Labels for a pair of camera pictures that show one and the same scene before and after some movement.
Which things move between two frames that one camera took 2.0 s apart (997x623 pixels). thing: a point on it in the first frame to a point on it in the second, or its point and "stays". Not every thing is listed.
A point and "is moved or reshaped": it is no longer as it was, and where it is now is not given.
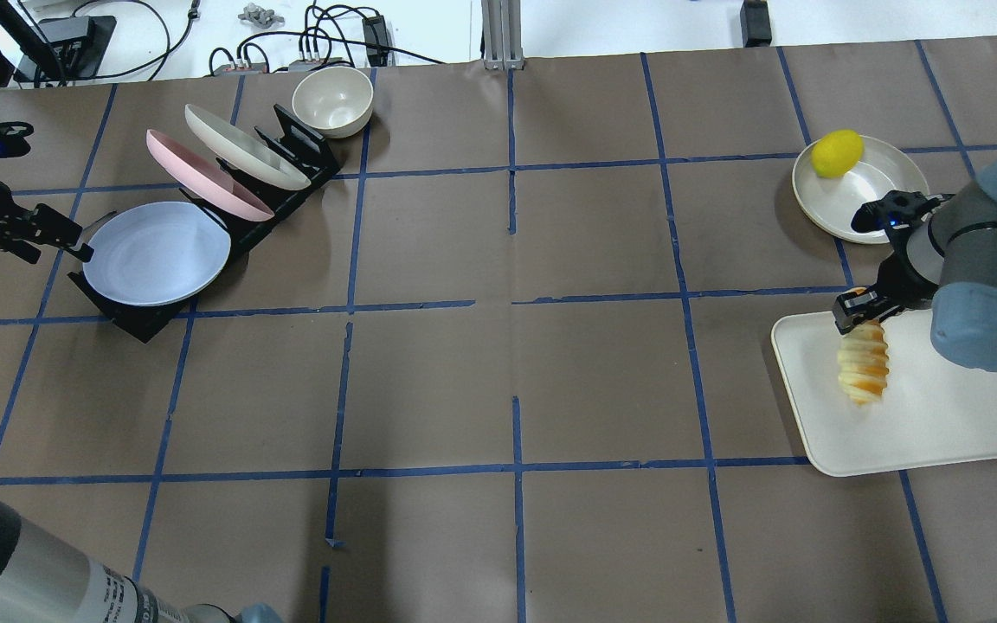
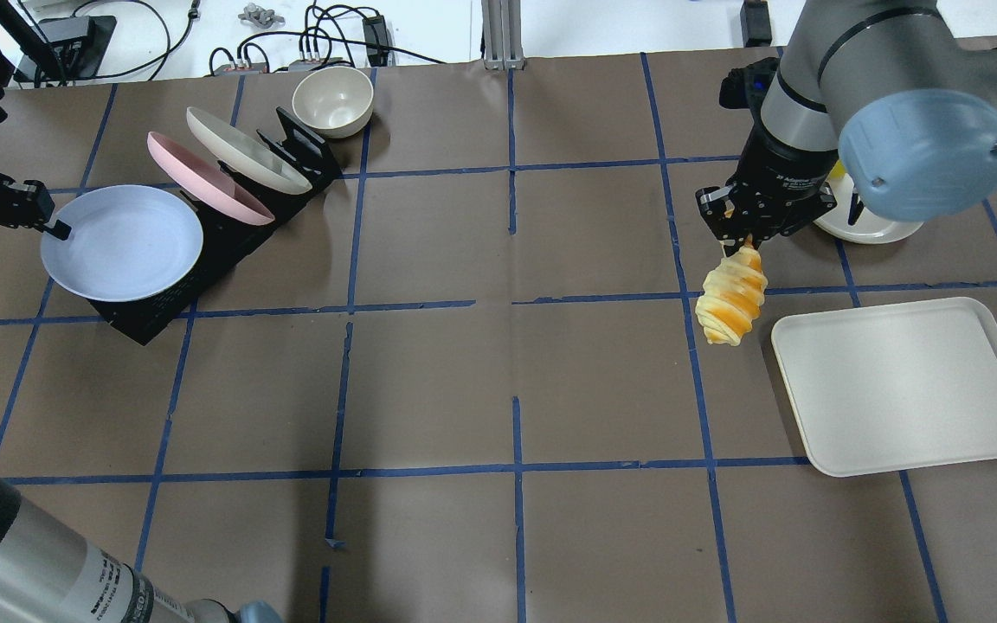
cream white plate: x=246 y=153 stays
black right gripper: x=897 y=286 to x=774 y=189
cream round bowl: x=333 y=102 stays
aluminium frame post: x=502 y=29 stays
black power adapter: x=376 y=41 stays
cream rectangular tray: x=931 y=411 stays
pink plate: x=206 y=179 stays
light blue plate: x=157 y=253 is moved or reshaped
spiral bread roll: x=864 y=362 to x=732 y=297
